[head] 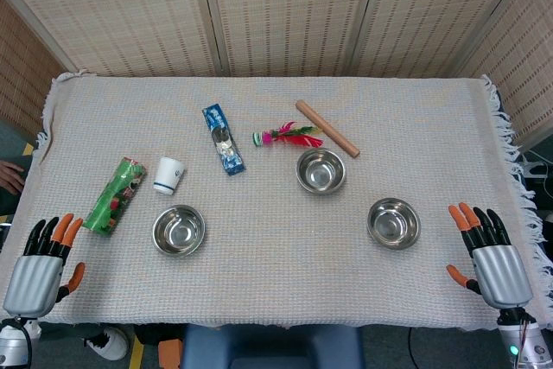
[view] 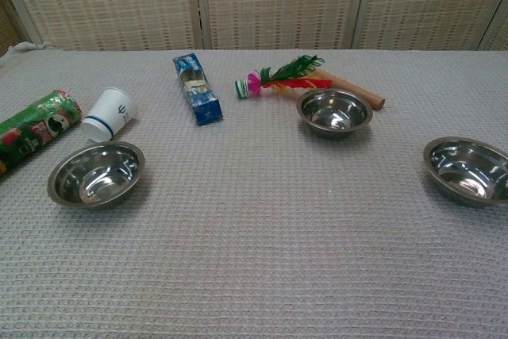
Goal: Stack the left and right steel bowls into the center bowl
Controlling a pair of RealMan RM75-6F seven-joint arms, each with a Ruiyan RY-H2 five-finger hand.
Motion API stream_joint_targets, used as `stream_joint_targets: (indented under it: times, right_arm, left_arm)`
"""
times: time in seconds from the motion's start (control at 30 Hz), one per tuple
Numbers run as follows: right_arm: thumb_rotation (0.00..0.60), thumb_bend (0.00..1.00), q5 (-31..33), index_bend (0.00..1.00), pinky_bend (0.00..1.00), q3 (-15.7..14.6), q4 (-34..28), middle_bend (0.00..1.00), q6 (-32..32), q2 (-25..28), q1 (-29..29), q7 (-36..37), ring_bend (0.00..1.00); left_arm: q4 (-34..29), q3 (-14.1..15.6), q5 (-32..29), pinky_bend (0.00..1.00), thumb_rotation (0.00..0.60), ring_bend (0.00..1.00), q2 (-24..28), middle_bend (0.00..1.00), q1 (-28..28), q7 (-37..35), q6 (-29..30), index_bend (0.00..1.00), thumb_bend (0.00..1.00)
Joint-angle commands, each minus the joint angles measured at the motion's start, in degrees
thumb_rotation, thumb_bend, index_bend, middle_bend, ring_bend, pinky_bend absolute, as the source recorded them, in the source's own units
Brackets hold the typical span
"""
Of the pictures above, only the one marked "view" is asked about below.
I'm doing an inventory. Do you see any stainless steel bowl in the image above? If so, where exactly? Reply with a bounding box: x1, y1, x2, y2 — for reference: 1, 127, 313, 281
422, 136, 508, 209
47, 140, 146, 210
296, 87, 375, 141

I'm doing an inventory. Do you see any blue cookie box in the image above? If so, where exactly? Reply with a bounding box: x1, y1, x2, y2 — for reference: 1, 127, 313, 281
171, 52, 224, 127

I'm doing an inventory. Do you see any colourful feather shuttlecock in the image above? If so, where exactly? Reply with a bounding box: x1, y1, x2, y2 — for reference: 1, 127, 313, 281
233, 54, 333, 100

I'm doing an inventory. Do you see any grey waffle tablecloth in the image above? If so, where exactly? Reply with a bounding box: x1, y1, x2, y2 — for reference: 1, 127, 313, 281
0, 40, 508, 339

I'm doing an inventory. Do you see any wooden rolling pin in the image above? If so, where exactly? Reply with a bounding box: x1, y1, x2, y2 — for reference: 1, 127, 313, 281
317, 68, 387, 111

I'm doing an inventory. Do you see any white paper cup blue stripe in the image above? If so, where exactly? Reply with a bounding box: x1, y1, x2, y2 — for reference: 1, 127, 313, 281
80, 87, 139, 144

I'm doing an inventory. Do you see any woven folding screen panel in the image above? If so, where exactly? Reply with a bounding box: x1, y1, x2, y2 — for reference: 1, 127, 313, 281
352, 0, 508, 52
0, 0, 203, 52
194, 0, 370, 52

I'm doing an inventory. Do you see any green chips can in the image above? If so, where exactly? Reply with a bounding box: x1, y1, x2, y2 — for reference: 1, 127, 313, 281
0, 89, 83, 179

